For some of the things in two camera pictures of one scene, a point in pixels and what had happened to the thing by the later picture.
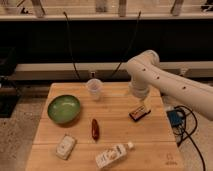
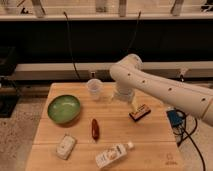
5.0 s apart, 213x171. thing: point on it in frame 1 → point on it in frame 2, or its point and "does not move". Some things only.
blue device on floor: [177, 118] does not move
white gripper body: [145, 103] → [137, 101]
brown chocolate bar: [139, 112] does not move
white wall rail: [104, 71] does not move
